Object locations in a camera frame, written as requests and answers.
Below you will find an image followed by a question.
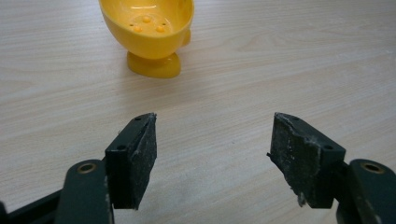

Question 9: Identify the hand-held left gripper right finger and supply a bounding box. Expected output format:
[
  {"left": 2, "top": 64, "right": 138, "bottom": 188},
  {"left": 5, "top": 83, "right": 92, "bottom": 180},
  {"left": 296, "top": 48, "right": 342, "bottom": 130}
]
[{"left": 266, "top": 112, "right": 347, "bottom": 209}]

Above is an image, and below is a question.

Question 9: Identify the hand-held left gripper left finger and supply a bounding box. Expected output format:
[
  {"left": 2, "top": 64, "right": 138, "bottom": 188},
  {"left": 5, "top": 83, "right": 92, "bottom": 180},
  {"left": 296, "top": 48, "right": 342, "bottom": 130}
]
[{"left": 105, "top": 112, "right": 158, "bottom": 211}]

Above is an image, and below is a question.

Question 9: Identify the yellow plastic cup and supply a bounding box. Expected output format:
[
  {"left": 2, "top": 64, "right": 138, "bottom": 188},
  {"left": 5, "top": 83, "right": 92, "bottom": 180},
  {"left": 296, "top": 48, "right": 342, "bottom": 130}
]
[{"left": 98, "top": 0, "right": 196, "bottom": 79}]

